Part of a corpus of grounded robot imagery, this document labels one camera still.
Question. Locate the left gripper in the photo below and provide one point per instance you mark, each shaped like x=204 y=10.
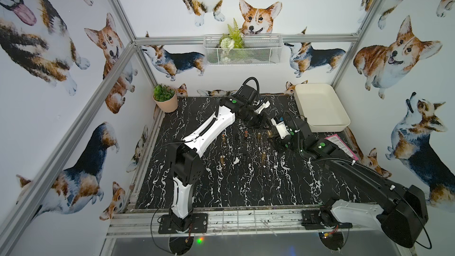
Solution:
x=259 y=121

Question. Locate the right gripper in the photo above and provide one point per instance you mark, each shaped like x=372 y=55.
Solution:
x=279 y=134

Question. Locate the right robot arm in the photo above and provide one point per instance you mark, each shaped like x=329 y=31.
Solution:
x=399 y=212

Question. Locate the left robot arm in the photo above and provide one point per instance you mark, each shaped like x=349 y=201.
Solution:
x=185 y=156

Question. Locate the cream rectangular tray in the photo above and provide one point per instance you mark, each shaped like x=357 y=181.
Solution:
x=321 y=107

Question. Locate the pink printed card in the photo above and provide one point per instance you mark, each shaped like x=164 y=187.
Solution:
x=342 y=145

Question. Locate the fern and white flower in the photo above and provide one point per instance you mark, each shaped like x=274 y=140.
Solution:
x=232 y=44

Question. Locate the potted green plant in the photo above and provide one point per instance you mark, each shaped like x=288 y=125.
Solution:
x=165 y=98

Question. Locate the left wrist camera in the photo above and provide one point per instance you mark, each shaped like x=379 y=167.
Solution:
x=264 y=105

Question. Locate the white wire basket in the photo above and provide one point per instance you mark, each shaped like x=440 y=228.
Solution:
x=259 y=50

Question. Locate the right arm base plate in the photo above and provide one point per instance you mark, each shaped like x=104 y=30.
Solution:
x=317 y=219

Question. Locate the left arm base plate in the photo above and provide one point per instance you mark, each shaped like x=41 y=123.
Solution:
x=194 y=223

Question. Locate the aluminium front rail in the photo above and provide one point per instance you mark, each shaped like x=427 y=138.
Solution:
x=219 y=223

